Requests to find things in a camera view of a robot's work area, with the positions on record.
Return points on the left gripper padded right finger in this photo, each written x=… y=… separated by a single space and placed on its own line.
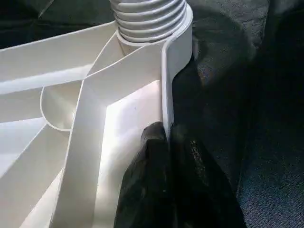
x=199 y=199

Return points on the white plastic table leg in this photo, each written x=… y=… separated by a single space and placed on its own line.
x=149 y=19

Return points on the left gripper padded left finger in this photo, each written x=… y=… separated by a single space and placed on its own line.
x=147 y=190

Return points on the white plastic table top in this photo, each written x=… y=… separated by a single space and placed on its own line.
x=57 y=95

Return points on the black work mat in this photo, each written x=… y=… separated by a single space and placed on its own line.
x=256 y=118

